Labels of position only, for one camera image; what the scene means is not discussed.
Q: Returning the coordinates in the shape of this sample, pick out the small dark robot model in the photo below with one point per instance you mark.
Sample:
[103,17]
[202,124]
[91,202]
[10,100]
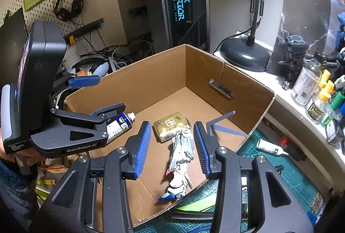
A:
[295,50]

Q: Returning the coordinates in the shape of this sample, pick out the beige packet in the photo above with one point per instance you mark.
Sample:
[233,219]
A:
[169,129]

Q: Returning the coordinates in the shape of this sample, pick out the person's left forearm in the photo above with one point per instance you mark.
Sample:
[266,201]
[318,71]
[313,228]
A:
[13,195]

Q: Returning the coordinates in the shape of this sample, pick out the large white-blue robot model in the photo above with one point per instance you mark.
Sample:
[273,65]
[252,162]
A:
[341,33]

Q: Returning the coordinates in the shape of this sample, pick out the person's left hand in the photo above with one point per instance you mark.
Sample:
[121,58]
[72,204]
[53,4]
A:
[36,156]

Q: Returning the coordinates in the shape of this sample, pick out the blue-grey model stand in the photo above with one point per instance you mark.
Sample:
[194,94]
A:
[229,131]

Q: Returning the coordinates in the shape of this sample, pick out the green-capped bottle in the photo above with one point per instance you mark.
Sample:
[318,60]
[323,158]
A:
[335,103]

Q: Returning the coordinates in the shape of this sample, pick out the black device with red light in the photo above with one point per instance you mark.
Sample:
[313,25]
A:
[295,153]

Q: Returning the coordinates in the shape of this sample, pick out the black computer tower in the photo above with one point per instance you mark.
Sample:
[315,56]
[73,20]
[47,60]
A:
[161,7]

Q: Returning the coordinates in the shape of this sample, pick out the white desk shelf riser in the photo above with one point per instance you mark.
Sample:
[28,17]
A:
[283,106]

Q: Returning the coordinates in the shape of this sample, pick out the small black box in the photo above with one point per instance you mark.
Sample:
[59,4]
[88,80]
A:
[334,133]

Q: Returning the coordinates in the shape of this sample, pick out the black monitor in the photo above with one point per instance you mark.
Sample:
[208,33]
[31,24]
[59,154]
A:
[10,42]

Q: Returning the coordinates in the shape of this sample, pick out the white robot model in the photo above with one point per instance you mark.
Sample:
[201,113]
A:
[179,165]

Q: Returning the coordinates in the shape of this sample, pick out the white pegboard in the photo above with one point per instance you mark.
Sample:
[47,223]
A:
[40,15]

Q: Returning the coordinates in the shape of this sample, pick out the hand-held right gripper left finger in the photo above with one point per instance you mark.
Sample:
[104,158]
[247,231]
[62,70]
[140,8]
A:
[141,151]

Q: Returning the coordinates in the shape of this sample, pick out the white headphones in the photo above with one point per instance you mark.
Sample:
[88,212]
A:
[99,68]

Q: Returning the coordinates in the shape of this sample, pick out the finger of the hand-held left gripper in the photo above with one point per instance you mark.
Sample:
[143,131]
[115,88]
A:
[113,114]
[83,81]

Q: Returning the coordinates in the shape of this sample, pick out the clear glass bottle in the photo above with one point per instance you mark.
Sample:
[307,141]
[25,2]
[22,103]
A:
[306,85]

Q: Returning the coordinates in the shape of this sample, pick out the black headphones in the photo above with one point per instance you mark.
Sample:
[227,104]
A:
[63,13]

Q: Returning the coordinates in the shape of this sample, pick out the blue spray can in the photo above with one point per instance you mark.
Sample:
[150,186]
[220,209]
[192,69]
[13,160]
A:
[121,125]

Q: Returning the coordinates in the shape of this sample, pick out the green sticky note pad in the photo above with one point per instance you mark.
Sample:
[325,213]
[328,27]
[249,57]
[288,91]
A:
[199,204]

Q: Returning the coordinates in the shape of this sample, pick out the green cutting mat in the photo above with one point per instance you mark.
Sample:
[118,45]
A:
[285,179]

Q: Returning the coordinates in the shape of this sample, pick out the brown cardboard box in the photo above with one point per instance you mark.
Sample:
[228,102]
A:
[167,82]

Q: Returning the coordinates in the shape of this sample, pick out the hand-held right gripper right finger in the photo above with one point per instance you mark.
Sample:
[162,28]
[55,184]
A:
[200,149]

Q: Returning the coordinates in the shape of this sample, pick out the black desk lamp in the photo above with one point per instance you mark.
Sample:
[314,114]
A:
[242,54]

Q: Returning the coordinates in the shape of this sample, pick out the white glue tube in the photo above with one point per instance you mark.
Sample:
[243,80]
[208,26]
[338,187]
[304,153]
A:
[265,145]

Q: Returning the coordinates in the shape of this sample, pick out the yellow-capped bottle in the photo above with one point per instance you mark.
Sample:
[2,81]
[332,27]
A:
[319,109]

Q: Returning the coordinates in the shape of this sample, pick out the gold metal rings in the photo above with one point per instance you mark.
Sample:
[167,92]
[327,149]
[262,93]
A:
[316,203]

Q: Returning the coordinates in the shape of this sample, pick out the black power strip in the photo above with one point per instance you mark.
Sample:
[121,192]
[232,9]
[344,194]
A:
[83,29]

